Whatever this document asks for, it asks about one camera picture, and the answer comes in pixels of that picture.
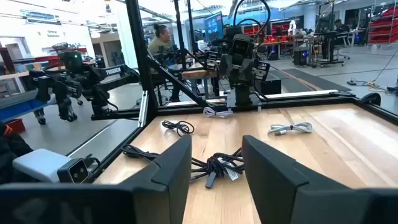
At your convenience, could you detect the seated person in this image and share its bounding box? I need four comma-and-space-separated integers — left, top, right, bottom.
147, 23, 182, 103

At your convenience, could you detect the silver aluminium bracket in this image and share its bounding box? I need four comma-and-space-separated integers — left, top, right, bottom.
137, 90, 149, 128

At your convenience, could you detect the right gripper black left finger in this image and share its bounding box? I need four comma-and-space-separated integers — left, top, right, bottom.
0, 134, 193, 224

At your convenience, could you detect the blue grey cart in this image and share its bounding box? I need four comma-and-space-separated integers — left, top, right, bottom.
0, 89, 57, 123

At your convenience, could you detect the black braided cable with tag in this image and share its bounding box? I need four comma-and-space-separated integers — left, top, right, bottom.
186, 147, 245, 189

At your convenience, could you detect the power strip with cable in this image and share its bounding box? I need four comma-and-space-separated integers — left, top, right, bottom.
346, 77, 391, 95

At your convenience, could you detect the wooden desk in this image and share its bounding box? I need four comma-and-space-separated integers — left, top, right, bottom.
181, 63, 219, 98

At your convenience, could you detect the white rectangular box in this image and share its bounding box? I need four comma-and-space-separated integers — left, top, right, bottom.
12, 148, 73, 184

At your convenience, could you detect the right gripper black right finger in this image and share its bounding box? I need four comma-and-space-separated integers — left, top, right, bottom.
241, 134, 398, 224

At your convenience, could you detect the white cable with black tie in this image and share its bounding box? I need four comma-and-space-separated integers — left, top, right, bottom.
267, 121, 313, 136

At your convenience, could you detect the small red bin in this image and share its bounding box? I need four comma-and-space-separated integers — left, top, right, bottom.
5, 118, 26, 135

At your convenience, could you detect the black computer tower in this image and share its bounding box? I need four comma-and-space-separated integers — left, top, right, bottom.
293, 46, 309, 67

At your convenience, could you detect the computer monitor with blue screen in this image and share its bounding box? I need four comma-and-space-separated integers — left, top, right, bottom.
203, 11, 224, 44

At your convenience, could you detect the black cloth bundle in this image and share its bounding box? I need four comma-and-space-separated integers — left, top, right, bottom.
0, 121, 34, 185

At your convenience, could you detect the small black camera box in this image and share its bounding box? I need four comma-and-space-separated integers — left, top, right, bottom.
57, 157, 90, 184

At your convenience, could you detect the distant person at desk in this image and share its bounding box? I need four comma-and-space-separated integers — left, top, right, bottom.
333, 18, 351, 34

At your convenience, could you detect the black aluminium table frame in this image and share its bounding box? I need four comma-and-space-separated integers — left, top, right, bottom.
67, 0, 398, 185

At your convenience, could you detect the thin black cable bundle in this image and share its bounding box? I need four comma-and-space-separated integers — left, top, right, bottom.
161, 119, 195, 138

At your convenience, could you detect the shelf with red bins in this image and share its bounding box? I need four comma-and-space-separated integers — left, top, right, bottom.
368, 2, 398, 45

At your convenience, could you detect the long black cable bundle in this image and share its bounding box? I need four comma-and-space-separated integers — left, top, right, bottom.
121, 144, 161, 162

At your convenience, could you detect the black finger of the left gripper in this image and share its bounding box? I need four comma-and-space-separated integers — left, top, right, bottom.
218, 57, 233, 84
240, 57, 255, 85

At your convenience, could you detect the black floor mat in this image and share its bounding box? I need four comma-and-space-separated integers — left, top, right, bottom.
269, 68, 343, 93

